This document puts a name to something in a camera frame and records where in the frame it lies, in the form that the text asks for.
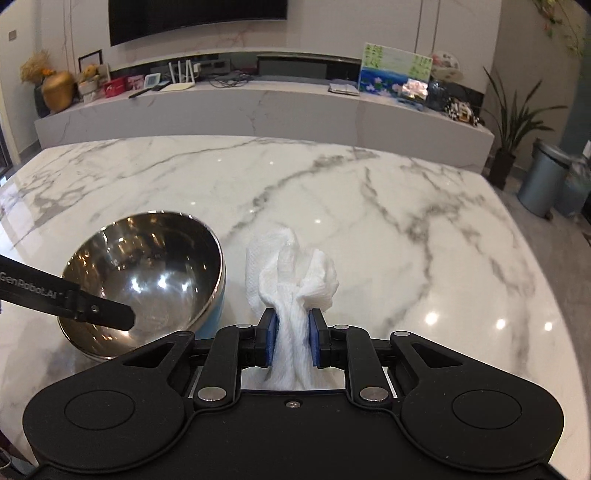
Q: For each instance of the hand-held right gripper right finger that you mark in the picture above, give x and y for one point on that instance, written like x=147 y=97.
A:
x=315 y=339

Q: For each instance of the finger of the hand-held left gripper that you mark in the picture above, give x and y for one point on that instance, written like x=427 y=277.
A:
x=106 y=314

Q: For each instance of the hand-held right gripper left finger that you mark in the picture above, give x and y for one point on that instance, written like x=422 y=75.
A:
x=273 y=339

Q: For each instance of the white cloth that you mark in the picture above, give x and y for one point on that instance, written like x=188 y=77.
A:
x=286 y=286

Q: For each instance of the steel bowl with blue outside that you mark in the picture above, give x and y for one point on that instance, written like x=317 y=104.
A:
x=152 y=249

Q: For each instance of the gold vase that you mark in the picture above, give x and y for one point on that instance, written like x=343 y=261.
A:
x=58 y=92

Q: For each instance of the teddy bear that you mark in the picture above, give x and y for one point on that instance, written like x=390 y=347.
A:
x=87 y=78

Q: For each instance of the red box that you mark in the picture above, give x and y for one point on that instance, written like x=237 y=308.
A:
x=115 y=87

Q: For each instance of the black brush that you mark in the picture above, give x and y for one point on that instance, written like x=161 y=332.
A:
x=138 y=93

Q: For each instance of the dried flowers in dark vase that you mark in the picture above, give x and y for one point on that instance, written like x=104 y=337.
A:
x=34 y=64

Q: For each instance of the marble television console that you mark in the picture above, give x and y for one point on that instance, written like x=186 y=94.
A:
x=277 y=110

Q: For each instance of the pink card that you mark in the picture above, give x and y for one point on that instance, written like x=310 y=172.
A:
x=136 y=82

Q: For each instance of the white desk clock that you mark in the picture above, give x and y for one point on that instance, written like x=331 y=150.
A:
x=153 y=81

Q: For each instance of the white router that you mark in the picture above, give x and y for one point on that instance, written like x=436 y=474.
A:
x=178 y=86

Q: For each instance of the potted long-leaf plant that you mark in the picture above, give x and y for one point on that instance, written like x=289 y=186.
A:
x=502 y=166

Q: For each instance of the black and white toy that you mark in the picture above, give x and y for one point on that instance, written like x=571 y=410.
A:
x=463 y=112

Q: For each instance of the blue glass jar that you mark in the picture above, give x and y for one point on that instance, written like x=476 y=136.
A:
x=438 y=97

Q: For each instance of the black media box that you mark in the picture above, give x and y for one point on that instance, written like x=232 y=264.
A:
x=291 y=66

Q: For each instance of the grey trash can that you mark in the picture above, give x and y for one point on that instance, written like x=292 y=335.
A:
x=541 y=182

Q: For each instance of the lotus painting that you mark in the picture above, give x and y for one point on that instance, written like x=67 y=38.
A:
x=383 y=69

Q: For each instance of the bagged water bottle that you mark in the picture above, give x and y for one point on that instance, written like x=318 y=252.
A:
x=575 y=189

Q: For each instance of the round paper fan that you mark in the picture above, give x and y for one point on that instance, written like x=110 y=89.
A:
x=448 y=64

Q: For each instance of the black television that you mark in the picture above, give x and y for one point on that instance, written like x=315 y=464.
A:
x=198 y=18

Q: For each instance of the hanging vine plant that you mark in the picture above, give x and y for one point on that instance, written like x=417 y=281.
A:
x=561 y=23

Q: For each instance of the black picture frame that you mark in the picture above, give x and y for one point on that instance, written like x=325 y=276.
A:
x=90 y=59

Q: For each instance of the shiny photo frame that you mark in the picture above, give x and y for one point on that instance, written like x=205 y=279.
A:
x=413 y=92

